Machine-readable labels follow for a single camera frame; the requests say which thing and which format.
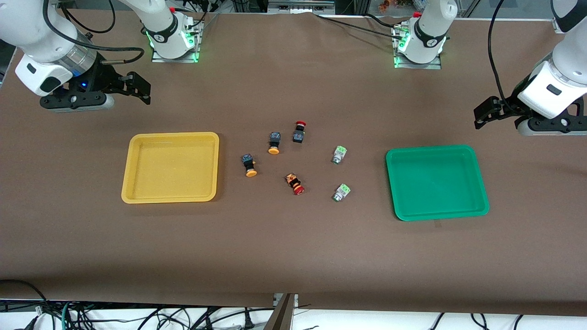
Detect yellow plastic tray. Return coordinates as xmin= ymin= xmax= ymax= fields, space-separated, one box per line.
xmin=121 ymin=132 xmax=220 ymax=204

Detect green plastic tray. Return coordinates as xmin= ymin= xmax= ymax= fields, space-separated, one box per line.
xmin=385 ymin=144 xmax=490 ymax=222

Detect red button with orange body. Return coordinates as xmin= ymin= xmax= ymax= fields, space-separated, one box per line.
xmin=285 ymin=172 xmax=305 ymax=196

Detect brown table mat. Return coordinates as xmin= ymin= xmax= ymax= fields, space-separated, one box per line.
xmin=0 ymin=11 xmax=587 ymax=317

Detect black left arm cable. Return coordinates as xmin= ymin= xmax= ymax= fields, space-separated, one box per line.
xmin=487 ymin=0 xmax=522 ymax=110

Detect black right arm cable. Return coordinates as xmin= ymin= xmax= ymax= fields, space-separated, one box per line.
xmin=42 ymin=0 xmax=145 ymax=64

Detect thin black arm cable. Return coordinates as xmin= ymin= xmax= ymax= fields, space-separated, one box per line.
xmin=84 ymin=0 xmax=116 ymax=34

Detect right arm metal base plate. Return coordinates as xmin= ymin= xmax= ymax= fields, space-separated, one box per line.
xmin=151 ymin=17 xmax=205 ymax=63

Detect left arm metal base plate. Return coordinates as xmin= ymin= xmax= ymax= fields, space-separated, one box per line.
xmin=391 ymin=22 xmax=443 ymax=70

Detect black cable on mat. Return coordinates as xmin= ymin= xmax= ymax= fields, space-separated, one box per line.
xmin=314 ymin=13 xmax=400 ymax=39

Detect aluminium frame rail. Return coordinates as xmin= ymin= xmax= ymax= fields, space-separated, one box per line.
xmin=267 ymin=0 xmax=336 ymax=13

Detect black floor cable loop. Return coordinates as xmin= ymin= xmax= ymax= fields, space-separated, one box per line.
xmin=0 ymin=279 xmax=51 ymax=317

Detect green floor cable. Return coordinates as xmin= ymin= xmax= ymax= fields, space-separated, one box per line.
xmin=61 ymin=301 xmax=75 ymax=330

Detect black floor cable with plug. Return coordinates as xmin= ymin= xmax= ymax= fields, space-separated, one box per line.
xmin=190 ymin=306 xmax=257 ymax=330

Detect table frame beam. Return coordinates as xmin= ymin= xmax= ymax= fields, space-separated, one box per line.
xmin=262 ymin=293 xmax=299 ymax=330

